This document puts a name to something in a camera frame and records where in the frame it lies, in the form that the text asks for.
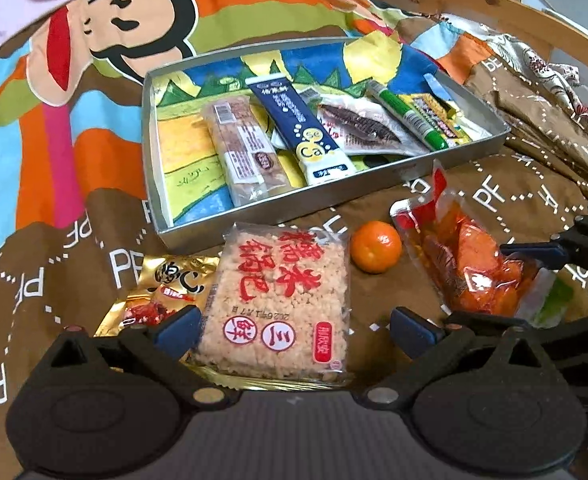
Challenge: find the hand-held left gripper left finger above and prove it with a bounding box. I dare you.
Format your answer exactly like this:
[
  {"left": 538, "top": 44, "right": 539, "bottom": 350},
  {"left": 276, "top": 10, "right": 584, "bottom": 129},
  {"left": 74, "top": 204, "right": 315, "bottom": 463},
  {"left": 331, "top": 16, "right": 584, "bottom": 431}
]
[{"left": 41, "top": 305, "right": 235, "bottom": 406}]

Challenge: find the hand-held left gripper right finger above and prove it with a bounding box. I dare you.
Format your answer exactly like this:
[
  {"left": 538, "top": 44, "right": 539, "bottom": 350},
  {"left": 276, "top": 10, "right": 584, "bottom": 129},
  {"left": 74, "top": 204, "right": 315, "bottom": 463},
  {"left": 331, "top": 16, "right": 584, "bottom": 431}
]
[{"left": 364, "top": 307, "right": 567, "bottom": 406}]

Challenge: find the red orange snack packet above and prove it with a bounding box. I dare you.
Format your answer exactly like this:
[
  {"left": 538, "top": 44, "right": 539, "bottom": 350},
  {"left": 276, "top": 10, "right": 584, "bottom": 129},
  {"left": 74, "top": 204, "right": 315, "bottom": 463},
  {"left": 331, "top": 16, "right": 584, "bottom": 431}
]
[{"left": 390, "top": 160, "right": 557, "bottom": 318}]

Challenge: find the rice cracker packet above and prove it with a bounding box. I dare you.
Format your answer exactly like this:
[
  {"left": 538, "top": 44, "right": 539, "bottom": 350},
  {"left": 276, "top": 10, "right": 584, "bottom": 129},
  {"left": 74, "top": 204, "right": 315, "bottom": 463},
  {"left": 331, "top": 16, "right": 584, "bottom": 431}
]
[{"left": 186, "top": 222, "right": 355, "bottom": 386}]

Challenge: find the metal tray with printed bottom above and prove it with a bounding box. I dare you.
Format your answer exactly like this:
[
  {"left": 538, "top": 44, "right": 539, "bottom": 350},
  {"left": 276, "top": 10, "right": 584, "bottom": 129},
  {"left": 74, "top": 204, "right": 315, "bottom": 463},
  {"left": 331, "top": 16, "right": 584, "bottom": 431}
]
[{"left": 141, "top": 35, "right": 512, "bottom": 253}]

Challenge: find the clear cake bar packet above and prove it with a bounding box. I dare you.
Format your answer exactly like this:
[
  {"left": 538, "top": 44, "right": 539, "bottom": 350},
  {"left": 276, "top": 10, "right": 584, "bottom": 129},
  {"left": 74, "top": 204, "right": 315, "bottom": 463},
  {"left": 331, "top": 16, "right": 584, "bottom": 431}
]
[{"left": 201, "top": 99, "right": 287, "bottom": 207}]

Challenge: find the gold snack packet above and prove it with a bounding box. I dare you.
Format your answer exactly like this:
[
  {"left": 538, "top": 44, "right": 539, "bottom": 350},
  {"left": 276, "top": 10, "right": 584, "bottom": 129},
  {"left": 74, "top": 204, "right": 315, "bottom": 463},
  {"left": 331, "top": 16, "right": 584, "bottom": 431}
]
[{"left": 94, "top": 254, "right": 222, "bottom": 341}]

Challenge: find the tangerine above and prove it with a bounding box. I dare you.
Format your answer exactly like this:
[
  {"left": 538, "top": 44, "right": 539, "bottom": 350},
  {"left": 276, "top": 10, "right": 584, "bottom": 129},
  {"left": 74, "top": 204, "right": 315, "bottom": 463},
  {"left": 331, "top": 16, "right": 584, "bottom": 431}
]
[{"left": 350, "top": 221, "right": 404, "bottom": 275}]

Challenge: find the yellow snack packet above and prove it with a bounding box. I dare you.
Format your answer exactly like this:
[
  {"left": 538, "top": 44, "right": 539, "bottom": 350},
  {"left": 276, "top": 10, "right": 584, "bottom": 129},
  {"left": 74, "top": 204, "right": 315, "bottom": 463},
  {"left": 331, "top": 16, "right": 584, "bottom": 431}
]
[{"left": 399, "top": 92, "right": 475, "bottom": 146}]

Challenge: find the colourful printed blanket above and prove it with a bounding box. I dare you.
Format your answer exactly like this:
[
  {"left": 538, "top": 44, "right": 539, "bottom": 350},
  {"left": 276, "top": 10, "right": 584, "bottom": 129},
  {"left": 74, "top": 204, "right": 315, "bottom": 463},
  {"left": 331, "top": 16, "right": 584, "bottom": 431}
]
[{"left": 0, "top": 0, "right": 588, "bottom": 480}]

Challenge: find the floral patterned cloth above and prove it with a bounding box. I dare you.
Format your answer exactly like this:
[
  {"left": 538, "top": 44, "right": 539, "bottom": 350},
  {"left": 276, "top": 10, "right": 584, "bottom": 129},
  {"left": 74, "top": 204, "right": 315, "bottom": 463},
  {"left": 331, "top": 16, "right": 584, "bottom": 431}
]
[{"left": 434, "top": 12, "right": 588, "bottom": 141}]

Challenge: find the green white tube packet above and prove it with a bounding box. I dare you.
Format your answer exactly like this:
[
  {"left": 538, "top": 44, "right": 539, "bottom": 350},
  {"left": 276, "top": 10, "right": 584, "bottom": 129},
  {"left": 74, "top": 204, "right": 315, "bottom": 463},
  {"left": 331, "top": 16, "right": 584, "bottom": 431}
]
[{"left": 365, "top": 80, "right": 450, "bottom": 151}]

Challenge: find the dried fish packet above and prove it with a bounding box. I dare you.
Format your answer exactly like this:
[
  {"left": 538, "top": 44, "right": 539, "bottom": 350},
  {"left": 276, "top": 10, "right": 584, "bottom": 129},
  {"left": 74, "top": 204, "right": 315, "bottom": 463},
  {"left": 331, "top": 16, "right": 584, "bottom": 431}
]
[{"left": 301, "top": 87, "right": 432, "bottom": 157}]

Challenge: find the blue white snack packet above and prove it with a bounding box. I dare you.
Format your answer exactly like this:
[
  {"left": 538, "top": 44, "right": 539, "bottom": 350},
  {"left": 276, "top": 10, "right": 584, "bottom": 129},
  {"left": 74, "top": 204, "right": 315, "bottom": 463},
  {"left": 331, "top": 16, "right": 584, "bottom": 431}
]
[{"left": 246, "top": 74, "right": 357, "bottom": 187}]

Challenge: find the pink cloth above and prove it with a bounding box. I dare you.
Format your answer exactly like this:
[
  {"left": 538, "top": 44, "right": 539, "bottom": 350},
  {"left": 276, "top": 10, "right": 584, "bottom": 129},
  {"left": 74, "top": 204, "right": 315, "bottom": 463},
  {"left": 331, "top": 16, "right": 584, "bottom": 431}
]
[{"left": 0, "top": 0, "right": 175, "bottom": 61}]

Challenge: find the wooden bed frame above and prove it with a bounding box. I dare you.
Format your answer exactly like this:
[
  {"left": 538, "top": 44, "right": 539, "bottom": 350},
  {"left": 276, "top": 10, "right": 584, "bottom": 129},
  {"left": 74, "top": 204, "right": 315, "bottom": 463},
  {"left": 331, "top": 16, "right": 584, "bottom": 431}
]
[{"left": 369, "top": 0, "right": 588, "bottom": 91}]

